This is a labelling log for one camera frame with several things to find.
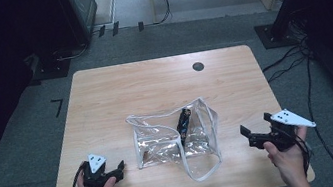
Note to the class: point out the clear plastic bag white trim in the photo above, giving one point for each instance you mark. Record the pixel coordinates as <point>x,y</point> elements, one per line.
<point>159,145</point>

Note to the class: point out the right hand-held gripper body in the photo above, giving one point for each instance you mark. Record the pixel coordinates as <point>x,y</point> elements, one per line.
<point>282,136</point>

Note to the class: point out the person's right hand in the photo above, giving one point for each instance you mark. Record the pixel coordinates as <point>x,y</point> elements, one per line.
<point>292,164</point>

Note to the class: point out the dark glass cabinet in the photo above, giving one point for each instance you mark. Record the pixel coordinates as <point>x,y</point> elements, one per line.
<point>83,8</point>

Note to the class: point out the black stand base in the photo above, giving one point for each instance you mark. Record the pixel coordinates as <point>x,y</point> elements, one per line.
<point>49,70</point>
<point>272,38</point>

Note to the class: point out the black packet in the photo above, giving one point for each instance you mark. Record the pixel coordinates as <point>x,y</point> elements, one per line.
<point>183,124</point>

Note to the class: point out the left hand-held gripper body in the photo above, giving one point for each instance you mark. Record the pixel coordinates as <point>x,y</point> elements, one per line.
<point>96,167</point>

